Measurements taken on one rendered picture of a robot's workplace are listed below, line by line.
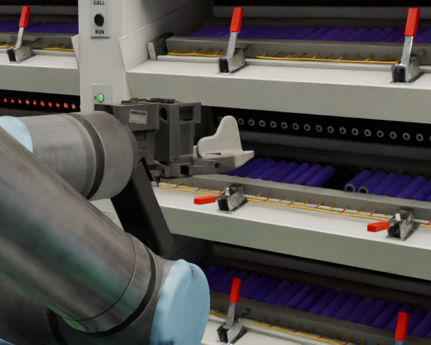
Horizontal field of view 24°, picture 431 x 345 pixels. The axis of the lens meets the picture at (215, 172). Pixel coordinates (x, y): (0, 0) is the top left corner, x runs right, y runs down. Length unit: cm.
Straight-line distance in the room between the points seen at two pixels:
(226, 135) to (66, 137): 24
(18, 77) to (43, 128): 74
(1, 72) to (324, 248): 66
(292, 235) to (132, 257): 57
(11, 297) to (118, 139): 19
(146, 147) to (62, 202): 34
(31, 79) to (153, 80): 27
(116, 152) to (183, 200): 50
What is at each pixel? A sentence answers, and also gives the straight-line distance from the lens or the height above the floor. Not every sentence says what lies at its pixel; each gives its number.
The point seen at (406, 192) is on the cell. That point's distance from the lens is 134.
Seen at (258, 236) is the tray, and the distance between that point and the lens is 137.
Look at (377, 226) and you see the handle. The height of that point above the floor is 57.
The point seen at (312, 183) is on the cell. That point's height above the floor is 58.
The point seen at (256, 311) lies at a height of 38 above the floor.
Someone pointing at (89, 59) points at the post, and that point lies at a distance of 153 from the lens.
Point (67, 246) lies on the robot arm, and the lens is 73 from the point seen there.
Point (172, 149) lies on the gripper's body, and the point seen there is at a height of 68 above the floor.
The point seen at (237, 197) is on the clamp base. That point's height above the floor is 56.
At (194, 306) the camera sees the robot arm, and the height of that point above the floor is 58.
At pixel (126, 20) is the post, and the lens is 149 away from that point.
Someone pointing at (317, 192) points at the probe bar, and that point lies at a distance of 136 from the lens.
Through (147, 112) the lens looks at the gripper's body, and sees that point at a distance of 104.
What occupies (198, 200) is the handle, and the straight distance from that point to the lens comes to 135.
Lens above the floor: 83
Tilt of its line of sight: 10 degrees down
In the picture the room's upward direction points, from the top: straight up
